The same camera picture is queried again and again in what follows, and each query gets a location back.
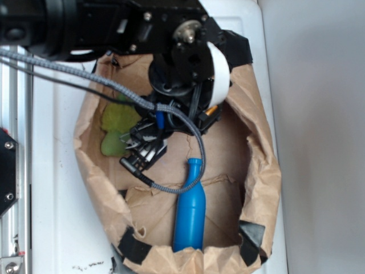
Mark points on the blue plastic bottle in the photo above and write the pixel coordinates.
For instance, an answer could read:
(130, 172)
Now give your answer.
(190, 219)

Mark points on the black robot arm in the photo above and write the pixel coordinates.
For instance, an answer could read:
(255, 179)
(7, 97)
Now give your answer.
(190, 51)

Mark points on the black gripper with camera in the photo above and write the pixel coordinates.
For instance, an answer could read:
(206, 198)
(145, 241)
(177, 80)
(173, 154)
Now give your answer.
(147, 143)

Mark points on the green plush toy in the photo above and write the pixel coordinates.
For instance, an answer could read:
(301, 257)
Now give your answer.
(117, 120)

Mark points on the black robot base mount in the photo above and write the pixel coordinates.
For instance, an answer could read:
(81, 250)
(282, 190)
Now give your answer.
(9, 172)

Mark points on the aluminium extrusion rail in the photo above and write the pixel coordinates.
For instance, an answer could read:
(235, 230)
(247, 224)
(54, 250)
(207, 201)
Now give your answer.
(16, 114)

